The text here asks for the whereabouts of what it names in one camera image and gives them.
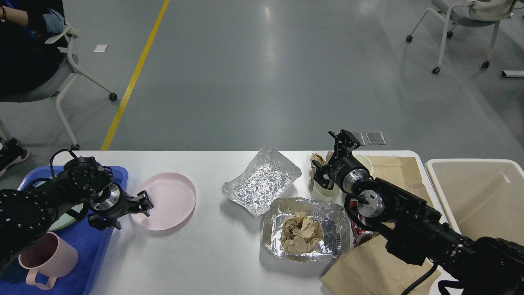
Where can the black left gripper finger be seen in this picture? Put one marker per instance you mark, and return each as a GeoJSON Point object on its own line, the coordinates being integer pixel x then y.
{"type": "Point", "coordinates": [102, 223]}
{"type": "Point", "coordinates": [142, 203]}

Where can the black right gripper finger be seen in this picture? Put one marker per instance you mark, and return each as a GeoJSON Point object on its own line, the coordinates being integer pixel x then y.
{"type": "Point", "coordinates": [345, 144]}
{"type": "Point", "coordinates": [322, 176]}

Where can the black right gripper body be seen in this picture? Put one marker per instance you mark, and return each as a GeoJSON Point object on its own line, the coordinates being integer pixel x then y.
{"type": "Point", "coordinates": [348, 174]}

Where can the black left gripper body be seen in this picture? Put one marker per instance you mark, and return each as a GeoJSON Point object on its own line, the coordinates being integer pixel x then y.
{"type": "Point", "coordinates": [111, 203]}

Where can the pink plate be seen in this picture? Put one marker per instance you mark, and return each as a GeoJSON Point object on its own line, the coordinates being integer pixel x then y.
{"type": "Point", "coordinates": [173, 196]}

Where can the dark teal mug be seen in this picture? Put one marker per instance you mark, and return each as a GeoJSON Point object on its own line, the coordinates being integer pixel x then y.
{"type": "Point", "coordinates": [14, 273]}

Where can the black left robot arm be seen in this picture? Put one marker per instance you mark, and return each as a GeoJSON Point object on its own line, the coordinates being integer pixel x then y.
{"type": "Point", "coordinates": [84, 189]}

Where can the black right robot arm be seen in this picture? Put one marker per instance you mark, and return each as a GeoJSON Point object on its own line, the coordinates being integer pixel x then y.
{"type": "Point", "coordinates": [413, 231]}

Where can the small crumpled brown paper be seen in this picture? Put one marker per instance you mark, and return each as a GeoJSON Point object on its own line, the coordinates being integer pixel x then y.
{"type": "Point", "coordinates": [322, 160]}

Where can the white paper cup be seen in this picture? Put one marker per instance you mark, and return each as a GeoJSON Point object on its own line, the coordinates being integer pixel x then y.
{"type": "Point", "coordinates": [365, 161]}
{"type": "Point", "coordinates": [327, 195]}

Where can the blue plastic tray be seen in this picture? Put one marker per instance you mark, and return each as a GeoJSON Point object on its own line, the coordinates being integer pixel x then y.
{"type": "Point", "coordinates": [91, 245]}

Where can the silver floor outlet plates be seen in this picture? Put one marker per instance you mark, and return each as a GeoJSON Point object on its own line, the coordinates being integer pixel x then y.
{"type": "Point", "coordinates": [370, 138]}

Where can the green plate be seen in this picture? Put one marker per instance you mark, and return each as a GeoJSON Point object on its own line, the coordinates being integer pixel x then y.
{"type": "Point", "coordinates": [66, 220]}

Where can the pink mug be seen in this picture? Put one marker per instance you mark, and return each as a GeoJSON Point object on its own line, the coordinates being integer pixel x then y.
{"type": "Point", "coordinates": [47, 260]}

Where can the empty crumpled foil tray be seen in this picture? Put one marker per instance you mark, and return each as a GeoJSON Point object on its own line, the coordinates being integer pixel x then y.
{"type": "Point", "coordinates": [264, 180]}

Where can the foil tray with paper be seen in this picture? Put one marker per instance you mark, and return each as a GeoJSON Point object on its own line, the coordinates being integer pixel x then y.
{"type": "Point", "coordinates": [335, 224]}

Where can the crushed red soda can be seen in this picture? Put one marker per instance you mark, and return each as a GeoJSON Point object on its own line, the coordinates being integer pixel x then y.
{"type": "Point", "coordinates": [360, 235]}

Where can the crumpled brown paper ball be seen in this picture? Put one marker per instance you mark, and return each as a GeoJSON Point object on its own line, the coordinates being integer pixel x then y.
{"type": "Point", "coordinates": [301, 234]}

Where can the brown paper bag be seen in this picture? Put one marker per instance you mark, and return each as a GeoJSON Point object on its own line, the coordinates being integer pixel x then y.
{"type": "Point", "coordinates": [369, 269]}

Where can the grey office chair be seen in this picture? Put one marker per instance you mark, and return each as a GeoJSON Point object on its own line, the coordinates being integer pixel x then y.
{"type": "Point", "coordinates": [69, 71]}

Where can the beige plastic bin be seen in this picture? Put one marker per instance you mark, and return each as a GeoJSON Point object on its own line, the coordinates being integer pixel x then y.
{"type": "Point", "coordinates": [480, 197]}

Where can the white floor tag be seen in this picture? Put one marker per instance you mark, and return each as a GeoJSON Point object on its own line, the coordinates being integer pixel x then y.
{"type": "Point", "coordinates": [99, 48]}

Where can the person in black clothes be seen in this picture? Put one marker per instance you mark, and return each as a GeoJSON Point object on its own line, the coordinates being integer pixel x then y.
{"type": "Point", "coordinates": [26, 60]}

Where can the white object at right edge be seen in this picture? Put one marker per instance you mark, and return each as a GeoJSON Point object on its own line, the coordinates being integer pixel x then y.
{"type": "Point", "coordinates": [513, 73]}

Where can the grey chair in background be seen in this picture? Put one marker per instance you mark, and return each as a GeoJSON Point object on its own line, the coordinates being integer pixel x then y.
{"type": "Point", "coordinates": [469, 13]}

